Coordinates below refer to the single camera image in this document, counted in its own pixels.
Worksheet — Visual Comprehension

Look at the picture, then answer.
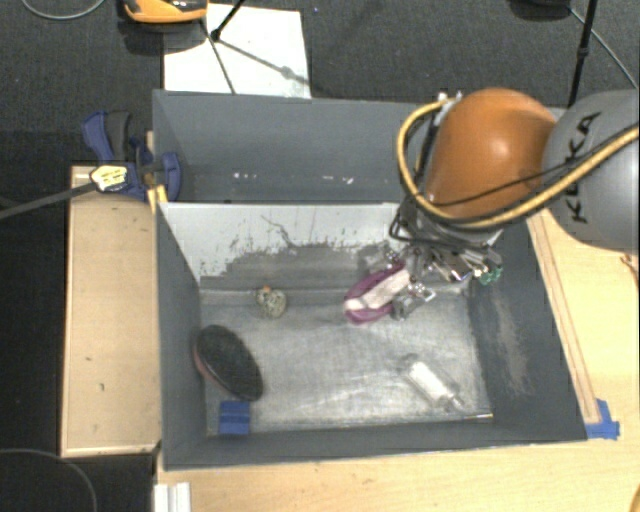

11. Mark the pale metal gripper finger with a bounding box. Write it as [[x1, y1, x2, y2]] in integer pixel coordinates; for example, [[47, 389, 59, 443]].
[[390, 283, 437, 322], [361, 243, 405, 272]]

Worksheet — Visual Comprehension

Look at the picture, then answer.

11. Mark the purple and white strap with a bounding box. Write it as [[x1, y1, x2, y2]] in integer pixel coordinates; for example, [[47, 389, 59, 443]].
[[342, 263, 410, 326]]

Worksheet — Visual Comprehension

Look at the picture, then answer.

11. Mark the clear plastic tube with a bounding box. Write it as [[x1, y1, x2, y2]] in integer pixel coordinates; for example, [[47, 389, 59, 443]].
[[396, 353, 469, 414]]

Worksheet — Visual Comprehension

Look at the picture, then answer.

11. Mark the grey metal bin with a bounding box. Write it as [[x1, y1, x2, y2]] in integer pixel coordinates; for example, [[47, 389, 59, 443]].
[[151, 88, 589, 472]]

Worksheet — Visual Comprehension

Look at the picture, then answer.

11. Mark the black oval brush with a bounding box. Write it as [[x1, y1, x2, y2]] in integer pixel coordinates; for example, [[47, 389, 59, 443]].
[[191, 323, 265, 403]]

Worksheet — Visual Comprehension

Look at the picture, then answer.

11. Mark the blue ribbed block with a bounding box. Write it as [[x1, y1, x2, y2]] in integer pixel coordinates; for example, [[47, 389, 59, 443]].
[[218, 399, 252, 437]]

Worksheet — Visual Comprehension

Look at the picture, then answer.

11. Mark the pale wood board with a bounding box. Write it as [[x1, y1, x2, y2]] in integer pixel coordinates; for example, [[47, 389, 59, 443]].
[[59, 165, 164, 459]]

